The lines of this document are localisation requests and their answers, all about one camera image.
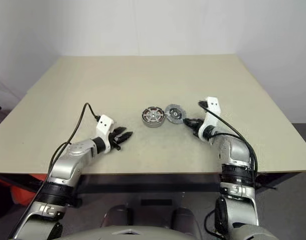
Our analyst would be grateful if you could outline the grey round motor lid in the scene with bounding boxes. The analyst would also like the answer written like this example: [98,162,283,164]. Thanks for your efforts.
[164,103,187,125]

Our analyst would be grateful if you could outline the dark rectangular floor plate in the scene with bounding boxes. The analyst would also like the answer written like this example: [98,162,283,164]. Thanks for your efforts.
[141,198,174,207]

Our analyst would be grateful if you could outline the grey robot torso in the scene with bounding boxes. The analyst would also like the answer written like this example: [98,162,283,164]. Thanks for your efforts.
[67,224,196,240]

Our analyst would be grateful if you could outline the black table frame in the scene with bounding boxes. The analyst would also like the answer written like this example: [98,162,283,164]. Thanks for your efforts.
[0,171,306,208]

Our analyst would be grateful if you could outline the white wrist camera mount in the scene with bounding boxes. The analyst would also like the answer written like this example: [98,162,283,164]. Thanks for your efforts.
[96,114,116,154]
[197,95,222,141]

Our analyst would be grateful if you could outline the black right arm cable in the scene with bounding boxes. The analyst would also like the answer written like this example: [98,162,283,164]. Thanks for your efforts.
[197,99,259,181]

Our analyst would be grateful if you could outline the silver spoked rotor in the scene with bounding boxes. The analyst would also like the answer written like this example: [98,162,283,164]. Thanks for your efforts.
[145,109,163,124]

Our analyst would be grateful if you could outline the dark rounded shape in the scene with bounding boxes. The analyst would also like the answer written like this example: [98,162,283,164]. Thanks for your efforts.
[171,207,200,228]
[104,204,130,227]

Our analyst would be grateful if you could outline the orange object under table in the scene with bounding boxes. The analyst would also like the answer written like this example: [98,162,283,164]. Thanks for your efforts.
[0,175,46,206]

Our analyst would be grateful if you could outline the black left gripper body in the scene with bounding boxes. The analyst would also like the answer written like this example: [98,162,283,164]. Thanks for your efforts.
[112,129,124,153]

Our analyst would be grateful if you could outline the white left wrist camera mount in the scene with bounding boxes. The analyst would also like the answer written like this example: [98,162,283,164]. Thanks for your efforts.
[96,114,116,154]

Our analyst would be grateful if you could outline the round motor housing copper windings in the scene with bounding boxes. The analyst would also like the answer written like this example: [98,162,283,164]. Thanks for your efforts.
[141,106,166,129]

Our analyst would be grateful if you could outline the thin black right shoulder cable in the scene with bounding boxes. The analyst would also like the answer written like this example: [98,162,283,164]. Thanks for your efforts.
[204,209,220,237]

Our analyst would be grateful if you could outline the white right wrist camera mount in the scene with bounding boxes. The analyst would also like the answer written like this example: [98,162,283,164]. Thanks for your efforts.
[197,95,222,141]

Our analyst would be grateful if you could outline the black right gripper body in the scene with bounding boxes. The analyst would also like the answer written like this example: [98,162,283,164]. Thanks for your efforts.
[188,118,204,137]

